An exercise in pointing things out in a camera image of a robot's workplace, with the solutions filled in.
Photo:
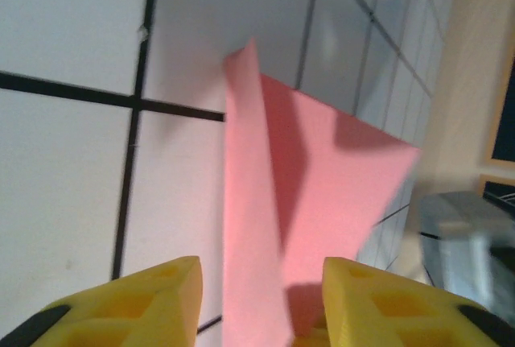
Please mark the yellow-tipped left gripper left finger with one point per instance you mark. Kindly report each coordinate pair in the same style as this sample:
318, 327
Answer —
133, 315

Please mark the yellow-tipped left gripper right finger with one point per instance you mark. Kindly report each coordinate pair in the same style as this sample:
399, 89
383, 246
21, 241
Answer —
382, 315

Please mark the pink cloth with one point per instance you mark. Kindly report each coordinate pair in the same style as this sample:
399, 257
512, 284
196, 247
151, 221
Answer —
249, 202

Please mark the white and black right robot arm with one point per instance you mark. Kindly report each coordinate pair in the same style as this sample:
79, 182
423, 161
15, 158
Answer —
454, 218

